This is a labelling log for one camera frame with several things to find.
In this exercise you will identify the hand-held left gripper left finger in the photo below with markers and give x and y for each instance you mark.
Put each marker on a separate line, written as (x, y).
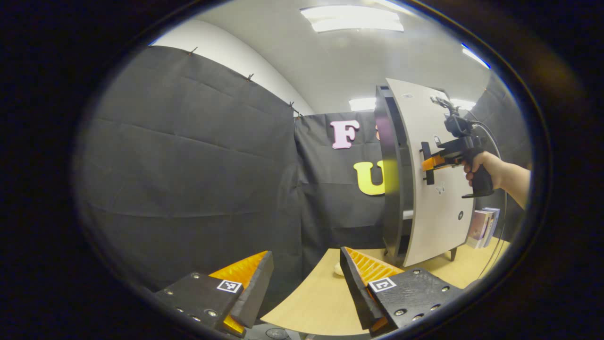
(257, 288)

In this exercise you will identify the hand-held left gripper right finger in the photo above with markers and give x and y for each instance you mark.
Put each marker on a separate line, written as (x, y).
(354, 288)

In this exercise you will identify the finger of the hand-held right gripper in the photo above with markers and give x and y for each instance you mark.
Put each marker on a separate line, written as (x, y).
(439, 160)

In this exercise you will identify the light grey cabinet door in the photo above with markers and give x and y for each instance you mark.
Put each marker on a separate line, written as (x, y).
(448, 217)

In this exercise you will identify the dark grey cabinet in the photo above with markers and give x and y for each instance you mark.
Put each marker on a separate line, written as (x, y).
(389, 198)

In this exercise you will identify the cream plush toy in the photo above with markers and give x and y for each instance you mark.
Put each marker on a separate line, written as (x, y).
(338, 270)

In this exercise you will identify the grey blue book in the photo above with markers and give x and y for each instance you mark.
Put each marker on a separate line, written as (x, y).
(496, 219)

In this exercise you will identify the white spine book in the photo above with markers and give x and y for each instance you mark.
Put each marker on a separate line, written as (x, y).
(490, 231)

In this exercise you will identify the ceiling light panel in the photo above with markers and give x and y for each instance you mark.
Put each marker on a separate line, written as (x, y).
(351, 19)
(475, 56)
(465, 104)
(362, 104)

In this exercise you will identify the black backdrop cloth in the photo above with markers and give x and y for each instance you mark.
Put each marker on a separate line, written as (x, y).
(188, 165)

